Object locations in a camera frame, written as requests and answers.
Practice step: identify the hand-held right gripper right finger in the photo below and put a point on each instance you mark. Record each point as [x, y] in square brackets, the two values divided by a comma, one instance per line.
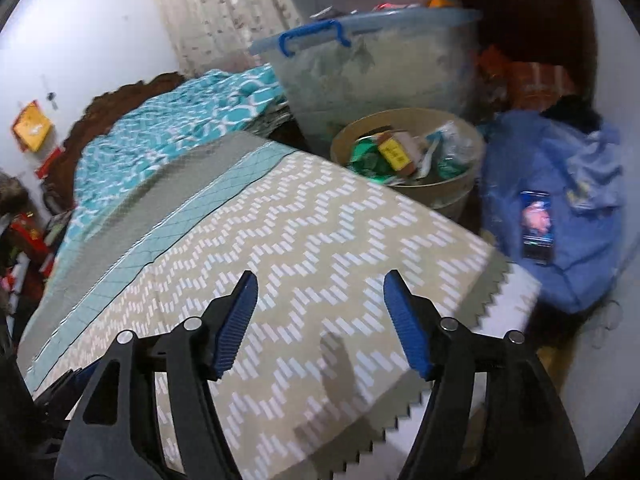
[407, 330]

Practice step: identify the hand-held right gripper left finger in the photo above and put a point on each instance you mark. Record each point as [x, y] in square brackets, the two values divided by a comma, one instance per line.
[235, 330]

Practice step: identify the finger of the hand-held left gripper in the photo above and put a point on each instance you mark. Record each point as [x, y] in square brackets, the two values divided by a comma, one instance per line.
[55, 390]

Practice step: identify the round beige bin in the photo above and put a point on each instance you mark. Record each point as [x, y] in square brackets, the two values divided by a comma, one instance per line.
[435, 192]

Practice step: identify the yellow brown small carton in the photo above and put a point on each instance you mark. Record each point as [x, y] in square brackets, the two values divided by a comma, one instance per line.
[395, 155]

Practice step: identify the green drink can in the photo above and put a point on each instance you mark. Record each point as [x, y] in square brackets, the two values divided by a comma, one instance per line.
[367, 152]

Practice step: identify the beige zigzag bed sheet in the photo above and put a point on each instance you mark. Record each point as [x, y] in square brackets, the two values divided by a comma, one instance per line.
[300, 220]

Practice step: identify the red box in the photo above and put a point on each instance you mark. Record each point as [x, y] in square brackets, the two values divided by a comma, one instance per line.
[25, 232]

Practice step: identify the smartphone with lit screen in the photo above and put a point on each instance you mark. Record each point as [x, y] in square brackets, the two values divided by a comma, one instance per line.
[537, 225]

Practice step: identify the blue cloth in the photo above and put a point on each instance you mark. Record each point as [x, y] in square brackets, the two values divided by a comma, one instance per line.
[575, 260]

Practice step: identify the teal patterned quilt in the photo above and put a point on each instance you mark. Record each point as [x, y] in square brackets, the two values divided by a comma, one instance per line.
[165, 125]

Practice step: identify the carved wooden headboard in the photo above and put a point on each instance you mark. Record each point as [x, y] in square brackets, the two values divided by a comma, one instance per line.
[100, 110]

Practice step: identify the black cloth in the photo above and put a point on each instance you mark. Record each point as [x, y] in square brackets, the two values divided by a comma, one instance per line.
[572, 112]

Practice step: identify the red printed bag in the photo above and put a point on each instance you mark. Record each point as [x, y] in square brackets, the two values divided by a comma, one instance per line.
[540, 80]

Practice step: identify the hanging keys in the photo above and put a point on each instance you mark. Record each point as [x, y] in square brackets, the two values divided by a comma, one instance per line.
[50, 97]

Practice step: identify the leaf print curtain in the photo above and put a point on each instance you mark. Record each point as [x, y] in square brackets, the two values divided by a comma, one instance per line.
[210, 10]

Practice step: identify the red packet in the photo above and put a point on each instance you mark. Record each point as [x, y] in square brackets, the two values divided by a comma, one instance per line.
[395, 6]

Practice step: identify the grey packet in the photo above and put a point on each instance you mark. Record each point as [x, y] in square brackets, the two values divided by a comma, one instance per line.
[325, 12]

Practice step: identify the small orange fruit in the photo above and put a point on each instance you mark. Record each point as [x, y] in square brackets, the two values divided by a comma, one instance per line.
[440, 2]

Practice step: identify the red yellow wall calendar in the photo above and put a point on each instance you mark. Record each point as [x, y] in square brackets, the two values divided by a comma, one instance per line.
[32, 127]

